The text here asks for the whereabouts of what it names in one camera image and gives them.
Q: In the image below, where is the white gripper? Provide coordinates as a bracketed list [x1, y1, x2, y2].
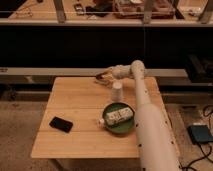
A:
[102, 65, 131, 82]

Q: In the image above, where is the red pepper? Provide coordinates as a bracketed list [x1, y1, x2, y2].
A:
[95, 74, 103, 80]

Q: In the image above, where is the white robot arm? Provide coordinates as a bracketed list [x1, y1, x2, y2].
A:
[106, 60, 181, 171]

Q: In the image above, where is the white paper cup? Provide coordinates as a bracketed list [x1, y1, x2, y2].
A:
[111, 81, 123, 102]

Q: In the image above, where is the wooden table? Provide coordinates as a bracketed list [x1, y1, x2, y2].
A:
[31, 77, 179, 159]

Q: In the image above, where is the green bowl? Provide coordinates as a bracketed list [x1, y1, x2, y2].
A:
[101, 102, 134, 135]

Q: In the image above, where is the black smartphone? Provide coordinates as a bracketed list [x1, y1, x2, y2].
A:
[49, 117, 73, 133]

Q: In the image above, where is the clear plastic bin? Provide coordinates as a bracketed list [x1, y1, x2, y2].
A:
[113, 0, 175, 18]

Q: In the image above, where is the dark device on shelf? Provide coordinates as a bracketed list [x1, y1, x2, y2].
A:
[73, 3, 85, 15]

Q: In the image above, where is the black equipment at right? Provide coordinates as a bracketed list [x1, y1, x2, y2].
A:
[185, 55, 213, 83]

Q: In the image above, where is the blue box on floor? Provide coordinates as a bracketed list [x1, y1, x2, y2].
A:
[187, 125, 213, 144]

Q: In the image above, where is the black floor cable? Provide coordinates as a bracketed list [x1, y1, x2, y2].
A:
[178, 104, 213, 171]

